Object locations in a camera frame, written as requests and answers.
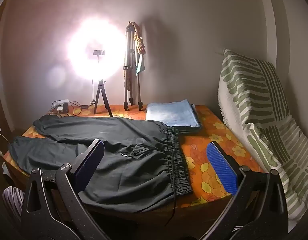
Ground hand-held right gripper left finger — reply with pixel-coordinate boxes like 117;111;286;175
21;139;112;240

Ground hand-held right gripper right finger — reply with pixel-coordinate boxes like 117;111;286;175
201;141;289;240

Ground dark grey pants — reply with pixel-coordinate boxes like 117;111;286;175
8;115;194;224

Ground orange floral bed cover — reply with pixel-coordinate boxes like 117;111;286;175
4;104;266;208

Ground white power strip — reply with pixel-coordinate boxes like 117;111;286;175
52;99;70;108

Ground small black tripod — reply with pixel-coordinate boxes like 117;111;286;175
94;79;113;117

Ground person's striped clothing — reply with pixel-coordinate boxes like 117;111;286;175
2;186;25;223

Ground green striped white blanket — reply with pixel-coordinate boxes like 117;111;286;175
217;49;308;227

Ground tall folded tripod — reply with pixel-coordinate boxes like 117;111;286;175
122;22;143;111

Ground teal cloth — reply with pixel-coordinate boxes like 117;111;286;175
135;55;146;77

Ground orange patterned cloth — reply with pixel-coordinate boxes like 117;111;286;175
133;22;147;55

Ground black looped cable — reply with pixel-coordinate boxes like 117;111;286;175
48;102;82;117

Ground black cable with inline switch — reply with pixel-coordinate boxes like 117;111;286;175
69;101;96;110

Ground ring light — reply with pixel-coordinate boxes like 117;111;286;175
67;17;127;83

